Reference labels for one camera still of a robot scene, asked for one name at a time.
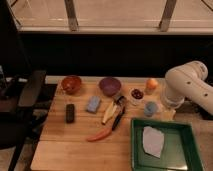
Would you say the black chair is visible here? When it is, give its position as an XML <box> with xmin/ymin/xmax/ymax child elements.
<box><xmin>0</xmin><ymin>70</ymin><xmax>46</xmax><ymax>171</ymax></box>

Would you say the blue plastic cup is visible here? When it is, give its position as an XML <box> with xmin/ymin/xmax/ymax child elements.
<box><xmin>144</xmin><ymin>101</ymin><xmax>158</xmax><ymax>117</ymax></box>

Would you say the yellow banana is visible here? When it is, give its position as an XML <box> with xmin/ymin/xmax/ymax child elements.
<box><xmin>102</xmin><ymin>102</ymin><xmax>117</xmax><ymax>124</ymax></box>

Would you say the orange fruit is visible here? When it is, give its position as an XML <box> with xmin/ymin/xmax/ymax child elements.
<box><xmin>146</xmin><ymin>78</ymin><xmax>158</xmax><ymax>90</ymax></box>

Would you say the white cloth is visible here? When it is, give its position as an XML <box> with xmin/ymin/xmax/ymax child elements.
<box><xmin>143</xmin><ymin>126</ymin><xmax>164</xmax><ymax>158</ymax></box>

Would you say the orange carrot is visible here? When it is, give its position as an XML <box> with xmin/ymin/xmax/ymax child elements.
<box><xmin>87</xmin><ymin>128</ymin><xmax>112</xmax><ymax>142</ymax></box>

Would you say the purple bowl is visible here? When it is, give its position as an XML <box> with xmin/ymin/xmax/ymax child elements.
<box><xmin>99</xmin><ymin>77</ymin><xmax>121</xmax><ymax>97</ymax></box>

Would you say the orange bowl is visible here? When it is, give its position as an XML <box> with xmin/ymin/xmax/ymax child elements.
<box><xmin>61</xmin><ymin>75</ymin><xmax>82</xmax><ymax>94</ymax></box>

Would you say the black rectangular block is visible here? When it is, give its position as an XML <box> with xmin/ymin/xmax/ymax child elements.
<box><xmin>66</xmin><ymin>104</ymin><xmax>75</xmax><ymax>123</ymax></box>

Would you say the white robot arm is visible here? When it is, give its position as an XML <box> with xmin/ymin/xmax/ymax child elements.
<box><xmin>160</xmin><ymin>61</ymin><xmax>213</xmax><ymax>116</ymax></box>

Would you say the blue sponge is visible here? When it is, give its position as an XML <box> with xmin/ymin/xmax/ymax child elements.
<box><xmin>86</xmin><ymin>96</ymin><xmax>101</xmax><ymax>113</ymax></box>

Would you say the small bowl with red contents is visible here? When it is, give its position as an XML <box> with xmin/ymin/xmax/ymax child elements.
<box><xmin>130</xmin><ymin>89</ymin><xmax>144</xmax><ymax>100</ymax></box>

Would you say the green tray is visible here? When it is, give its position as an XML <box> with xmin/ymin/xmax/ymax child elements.
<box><xmin>131</xmin><ymin>118</ymin><xmax>204</xmax><ymax>171</ymax></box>

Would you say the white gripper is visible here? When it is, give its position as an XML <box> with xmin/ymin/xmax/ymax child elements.
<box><xmin>160</xmin><ymin>85</ymin><xmax>184</xmax><ymax>109</ymax></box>

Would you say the black handled utensil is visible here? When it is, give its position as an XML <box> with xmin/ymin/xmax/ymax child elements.
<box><xmin>112</xmin><ymin>96</ymin><xmax>127</xmax><ymax>130</ymax></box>

